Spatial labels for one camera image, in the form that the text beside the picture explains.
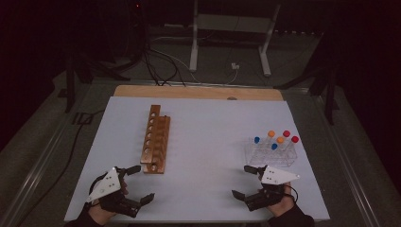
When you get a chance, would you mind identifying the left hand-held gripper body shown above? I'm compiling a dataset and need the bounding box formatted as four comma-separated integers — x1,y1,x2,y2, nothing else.
85,166,143,219

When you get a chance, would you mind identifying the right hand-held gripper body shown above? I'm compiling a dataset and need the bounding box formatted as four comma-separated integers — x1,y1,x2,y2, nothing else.
244,165,301,212

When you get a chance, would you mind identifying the clear plastic tube rack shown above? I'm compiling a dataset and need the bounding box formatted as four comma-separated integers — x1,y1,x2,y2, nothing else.
244,138,299,168

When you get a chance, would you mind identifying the wooden test tube rack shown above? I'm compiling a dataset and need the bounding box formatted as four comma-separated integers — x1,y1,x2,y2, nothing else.
140,104,171,175

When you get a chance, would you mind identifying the person's right hand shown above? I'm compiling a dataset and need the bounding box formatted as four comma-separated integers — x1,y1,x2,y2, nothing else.
268,184,296,218

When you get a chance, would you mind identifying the person's left hand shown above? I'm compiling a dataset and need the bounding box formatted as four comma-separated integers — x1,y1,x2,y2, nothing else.
88,203,118,226

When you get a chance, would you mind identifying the black tripod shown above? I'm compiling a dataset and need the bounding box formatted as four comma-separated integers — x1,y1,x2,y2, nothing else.
58,51,131,114
273,31,341,126

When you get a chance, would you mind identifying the white metal stand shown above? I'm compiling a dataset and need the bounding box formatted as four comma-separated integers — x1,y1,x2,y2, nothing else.
188,0,282,78

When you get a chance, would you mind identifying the dark power strip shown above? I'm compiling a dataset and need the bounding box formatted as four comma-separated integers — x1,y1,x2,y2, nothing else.
273,28,325,38

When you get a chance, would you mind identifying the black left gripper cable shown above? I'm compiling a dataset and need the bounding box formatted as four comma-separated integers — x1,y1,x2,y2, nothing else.
88,172,110,204

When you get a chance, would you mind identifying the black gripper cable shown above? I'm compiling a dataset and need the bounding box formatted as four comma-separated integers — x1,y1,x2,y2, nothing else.
88,172,110,204
288,183,299,203

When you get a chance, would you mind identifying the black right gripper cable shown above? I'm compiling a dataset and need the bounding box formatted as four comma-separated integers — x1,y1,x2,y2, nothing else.
288,183,299,203

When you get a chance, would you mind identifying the long black floor cable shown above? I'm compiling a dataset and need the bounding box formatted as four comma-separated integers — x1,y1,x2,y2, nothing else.
13,109,107,227

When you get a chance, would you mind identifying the metal rail frame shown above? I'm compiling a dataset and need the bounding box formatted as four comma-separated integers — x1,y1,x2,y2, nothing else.
0,79,382,227

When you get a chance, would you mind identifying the black floor bracket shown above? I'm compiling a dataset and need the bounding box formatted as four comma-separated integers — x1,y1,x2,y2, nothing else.
71,112,95,126

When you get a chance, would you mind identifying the white floor cable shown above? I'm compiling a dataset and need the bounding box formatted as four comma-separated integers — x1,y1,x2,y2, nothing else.
150,35,240,86

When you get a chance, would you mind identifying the black floor cable bundle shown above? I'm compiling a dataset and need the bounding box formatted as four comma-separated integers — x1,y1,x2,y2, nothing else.
141,41,187,87

